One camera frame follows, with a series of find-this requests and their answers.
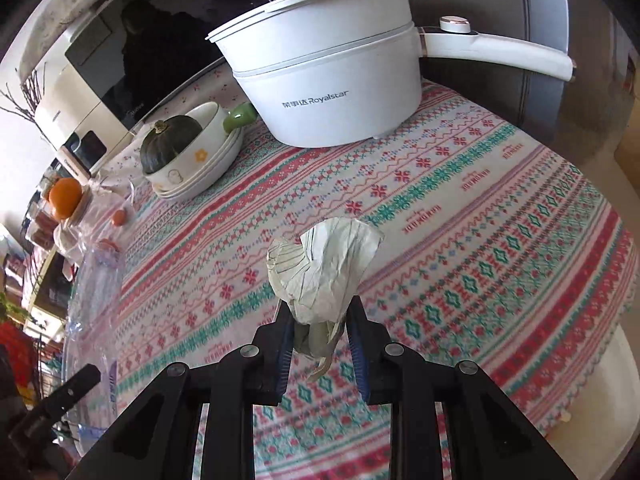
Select jar with red contents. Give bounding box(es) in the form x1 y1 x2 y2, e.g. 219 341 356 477
22 205 56 251

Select black-fronted microwave oven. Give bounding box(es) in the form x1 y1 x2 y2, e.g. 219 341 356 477
62 0 336 136

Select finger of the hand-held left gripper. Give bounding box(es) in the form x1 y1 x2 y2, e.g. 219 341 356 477
10 364 101 438

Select floral appliance cover cloth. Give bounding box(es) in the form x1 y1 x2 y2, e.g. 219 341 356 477
17 0 166 83

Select clear plastic bottle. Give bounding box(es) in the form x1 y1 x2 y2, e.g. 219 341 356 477
62 242 126 436

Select grey refrigerator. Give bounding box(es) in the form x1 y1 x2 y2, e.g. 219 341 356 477
325 0 640 161

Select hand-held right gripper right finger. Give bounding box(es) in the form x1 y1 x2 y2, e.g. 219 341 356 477
347 294 576 480

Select wooden shelf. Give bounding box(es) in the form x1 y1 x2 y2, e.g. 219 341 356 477
20 247 76 331

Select dried branches in vase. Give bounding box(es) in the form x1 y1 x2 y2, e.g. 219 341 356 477
0 67 51 141

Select white electric cooking pot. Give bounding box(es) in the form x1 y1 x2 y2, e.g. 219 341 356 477
206 0 576 148

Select pale paper wrapper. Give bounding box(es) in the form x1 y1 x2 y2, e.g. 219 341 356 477
266 216 385 381

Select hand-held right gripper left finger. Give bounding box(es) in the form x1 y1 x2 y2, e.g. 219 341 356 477
65 300 296 480

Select green-handled ceramic bowl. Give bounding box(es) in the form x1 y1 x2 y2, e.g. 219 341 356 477
142 101 258 185

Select dark green squash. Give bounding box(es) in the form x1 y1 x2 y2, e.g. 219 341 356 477
139 115 203 176

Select white air fryer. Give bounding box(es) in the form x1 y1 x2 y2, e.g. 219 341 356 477
34 67 133 178

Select large orange tangerine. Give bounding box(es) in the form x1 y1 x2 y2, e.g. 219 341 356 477
47 177 83 221

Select glass jar with wooden lid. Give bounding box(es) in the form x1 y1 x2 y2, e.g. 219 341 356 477
52 180 136 266

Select red net bag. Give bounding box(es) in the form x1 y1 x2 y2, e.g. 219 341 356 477
0 322 38 386

